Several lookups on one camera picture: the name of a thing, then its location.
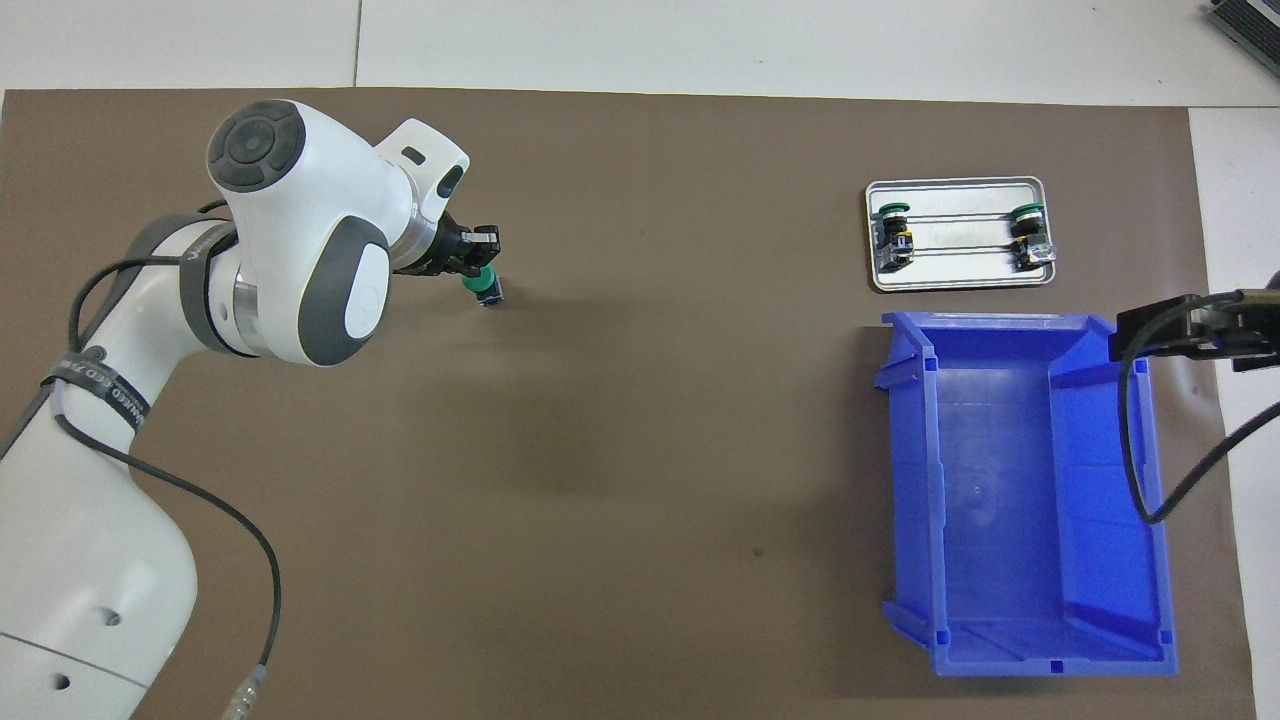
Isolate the brown table mat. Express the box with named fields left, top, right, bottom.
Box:
left=0, top=88, right=1256, bottom=720

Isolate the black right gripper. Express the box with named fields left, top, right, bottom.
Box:
left=1108, top=293, right=1280, bottom=374

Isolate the blue plastic storage bin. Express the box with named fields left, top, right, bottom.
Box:
left=873, top=311, right=1178, bottom=678

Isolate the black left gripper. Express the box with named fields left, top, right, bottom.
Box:
left=395, top=215, right=501, bottom=280

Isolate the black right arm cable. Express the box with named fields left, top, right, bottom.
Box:
left=1118, top=288, right=1280, bottom=527

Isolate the silver metal tray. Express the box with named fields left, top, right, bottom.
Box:
left=865, top=177, right=1058, bottom=293

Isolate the green push button switch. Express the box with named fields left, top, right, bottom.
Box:
left=460, top=265, right=504, bottom=309
left=1008, top=202, right=1056, bottom=271
left=873, top=202, right=916, bottom=273

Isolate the grey ribbed device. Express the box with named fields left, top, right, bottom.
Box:
left=1205, top=0, right=1280, bottom=61

